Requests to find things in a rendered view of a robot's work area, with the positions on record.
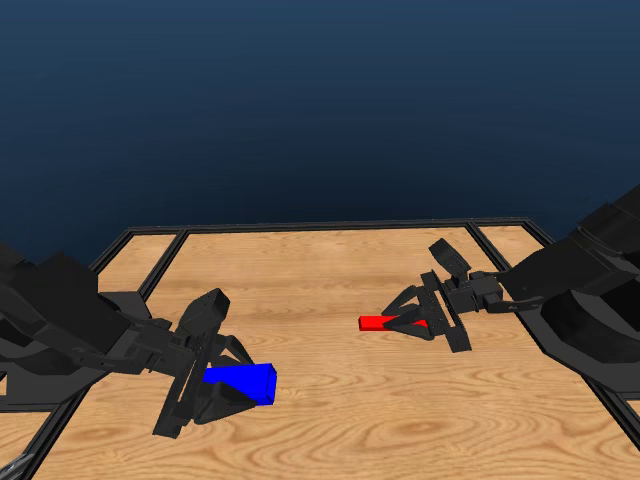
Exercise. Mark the blue hollow socket block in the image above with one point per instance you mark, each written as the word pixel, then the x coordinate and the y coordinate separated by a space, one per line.
pixel 250 382

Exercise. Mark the thin red peg bar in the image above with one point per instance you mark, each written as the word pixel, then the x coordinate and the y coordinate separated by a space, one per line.
pixel 372 323

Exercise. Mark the black table frame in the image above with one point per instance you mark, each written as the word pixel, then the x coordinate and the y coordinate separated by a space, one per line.
pixel 160 260

